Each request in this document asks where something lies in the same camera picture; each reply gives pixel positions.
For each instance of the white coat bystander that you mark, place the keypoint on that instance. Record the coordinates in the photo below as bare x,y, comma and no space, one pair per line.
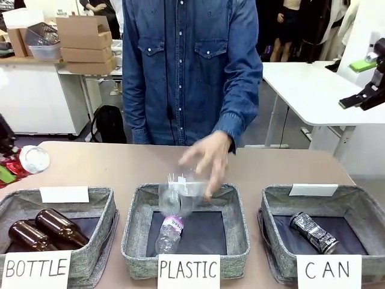
352,18

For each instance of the grey fabric can basket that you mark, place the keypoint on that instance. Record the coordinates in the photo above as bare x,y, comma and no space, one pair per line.
270,210

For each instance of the small cardboard box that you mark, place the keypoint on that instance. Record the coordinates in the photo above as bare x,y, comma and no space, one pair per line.
16,42

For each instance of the white desk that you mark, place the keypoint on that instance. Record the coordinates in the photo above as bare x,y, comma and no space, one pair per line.
300,90

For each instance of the denim shirt person torso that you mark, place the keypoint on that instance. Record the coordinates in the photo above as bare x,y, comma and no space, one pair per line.
192,60

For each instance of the white plastic basket card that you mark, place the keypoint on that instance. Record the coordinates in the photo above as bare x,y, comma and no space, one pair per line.
195,188

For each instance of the grey plastic tub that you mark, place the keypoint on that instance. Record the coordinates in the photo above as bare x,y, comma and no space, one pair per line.
45,51

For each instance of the large open cardboard box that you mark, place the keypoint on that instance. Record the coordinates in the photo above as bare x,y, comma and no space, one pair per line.
81,33

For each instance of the black backpack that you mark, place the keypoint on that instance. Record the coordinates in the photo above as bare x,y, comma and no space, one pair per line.
109,123

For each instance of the clear plastic bottle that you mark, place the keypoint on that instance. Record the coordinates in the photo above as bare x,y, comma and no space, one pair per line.
174,198

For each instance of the white power strip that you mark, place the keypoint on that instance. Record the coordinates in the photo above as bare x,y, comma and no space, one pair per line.
306,131

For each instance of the white box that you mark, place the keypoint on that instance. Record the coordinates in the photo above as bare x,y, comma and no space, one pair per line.
21,18

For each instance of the white cabinet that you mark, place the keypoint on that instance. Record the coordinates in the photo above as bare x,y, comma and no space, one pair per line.
36,99

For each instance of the white bottle basket card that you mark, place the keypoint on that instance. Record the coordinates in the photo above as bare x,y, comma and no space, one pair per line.
64,194

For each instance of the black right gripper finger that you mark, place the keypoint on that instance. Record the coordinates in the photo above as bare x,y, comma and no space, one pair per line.
373,93
362,65

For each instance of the CAN paper label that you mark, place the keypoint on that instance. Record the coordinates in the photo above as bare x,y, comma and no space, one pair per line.
328,271

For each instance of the black skirt bystander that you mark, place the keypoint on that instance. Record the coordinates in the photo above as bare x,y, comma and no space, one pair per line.
287,33

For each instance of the flat cardboard box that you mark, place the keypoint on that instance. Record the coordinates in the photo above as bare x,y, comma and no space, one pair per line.
90,65
85,54

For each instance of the clear plastic crate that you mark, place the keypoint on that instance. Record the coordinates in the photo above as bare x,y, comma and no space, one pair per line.
42,34

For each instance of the crushed black can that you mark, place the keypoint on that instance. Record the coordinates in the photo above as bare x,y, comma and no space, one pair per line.
312,231

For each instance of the grey fabric bottle basket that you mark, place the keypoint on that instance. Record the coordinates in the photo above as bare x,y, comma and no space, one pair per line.
102,216

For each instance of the white can basket card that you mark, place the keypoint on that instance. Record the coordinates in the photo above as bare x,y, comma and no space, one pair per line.
312,190

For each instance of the person's left hand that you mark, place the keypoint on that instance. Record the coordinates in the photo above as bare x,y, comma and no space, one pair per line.
216,150

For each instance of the person's right forearm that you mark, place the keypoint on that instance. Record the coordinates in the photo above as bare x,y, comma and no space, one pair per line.
135,120

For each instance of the person's left forearm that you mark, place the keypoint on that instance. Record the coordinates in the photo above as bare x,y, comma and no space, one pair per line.
240,123

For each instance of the grey fabric plastic basket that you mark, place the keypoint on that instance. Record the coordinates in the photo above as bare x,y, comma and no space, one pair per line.
138,210

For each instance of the BOTTLE paper label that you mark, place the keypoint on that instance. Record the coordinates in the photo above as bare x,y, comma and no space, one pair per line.
36,268

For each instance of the pink label plastic bottle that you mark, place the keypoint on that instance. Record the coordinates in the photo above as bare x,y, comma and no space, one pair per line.
170,234

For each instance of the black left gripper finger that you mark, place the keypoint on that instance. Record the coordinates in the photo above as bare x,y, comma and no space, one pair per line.
6,138
6,175

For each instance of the dark clothed bystander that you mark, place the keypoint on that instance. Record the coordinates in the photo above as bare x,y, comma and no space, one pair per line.
102,9

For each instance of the PLASTIC paper label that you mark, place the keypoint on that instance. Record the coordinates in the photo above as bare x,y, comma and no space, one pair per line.
188,269

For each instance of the brown glass bottle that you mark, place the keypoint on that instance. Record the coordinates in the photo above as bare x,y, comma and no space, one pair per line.
60,225
27,236

